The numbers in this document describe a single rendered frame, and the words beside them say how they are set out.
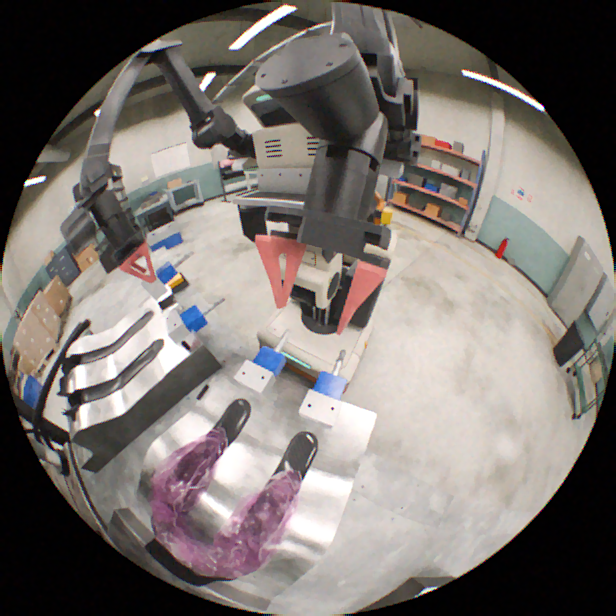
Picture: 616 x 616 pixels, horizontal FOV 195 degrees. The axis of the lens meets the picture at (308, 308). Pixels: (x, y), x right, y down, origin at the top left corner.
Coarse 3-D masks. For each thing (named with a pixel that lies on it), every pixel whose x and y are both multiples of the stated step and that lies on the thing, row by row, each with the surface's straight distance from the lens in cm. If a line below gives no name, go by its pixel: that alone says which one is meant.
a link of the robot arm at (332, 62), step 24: (288, 48) 15; (312, 48) 13; (336, 48) 12; (264, 72) 13; (288, 72) 12; (312, 72) 11; (336, 72) 10; (360, 72) 12; (288, 96) 11; (312, 96) 11; (336, 96) 11; (360, 96) 12; (384, 96) 19; (408, 96) 23; (312, 120) 13; (336, 120) 12; (360, 120) 13
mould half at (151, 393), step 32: (128, 320) 54; (160, 320) 44; (128, 352) 46; (160, 352) 38; (192, 352) 33; (128, 384) 41; (160, 384) 36; (192, 384) 40; (96, 416) 43; (128, 416) 41; (160, 416) 44; (96, 448) 51
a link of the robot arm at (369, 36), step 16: (336, 16) 28; (352, 16) 27; (368, 16) 27; (336, 32) 26; (352, 32) 25; (368, 32) 25; (384, 32) 27; (368, 48) 23; (384, 48) 23; (368, 64) 25; (384, 64) 22; (384, 80) 21
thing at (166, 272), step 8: (184, 256) 44; (168, 264) 43; (176, 264) 43; (160, 272) 42; (168, 272) 42; (176, 272) 42; (160, 280) 42; (168, 280) 42; (144, 288) 42; (152, 288) 42; (160, 288) 42; (152, 296) 43; (160, 296) 43
